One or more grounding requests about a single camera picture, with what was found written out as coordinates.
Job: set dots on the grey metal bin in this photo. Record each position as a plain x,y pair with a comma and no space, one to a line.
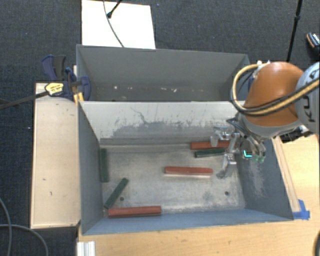
155,192

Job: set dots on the black cylinder on white bracket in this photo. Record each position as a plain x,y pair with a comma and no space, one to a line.
290,136

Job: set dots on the red-brown flat block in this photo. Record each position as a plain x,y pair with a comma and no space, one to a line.
201,145
187,170
135,211

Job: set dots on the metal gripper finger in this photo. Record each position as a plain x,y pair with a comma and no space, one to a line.
226,135
230,160

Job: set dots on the dark green flat block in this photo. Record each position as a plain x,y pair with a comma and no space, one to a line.
104,165
116,193
208,153

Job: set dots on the pale wood board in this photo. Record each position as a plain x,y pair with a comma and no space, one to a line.
55,160

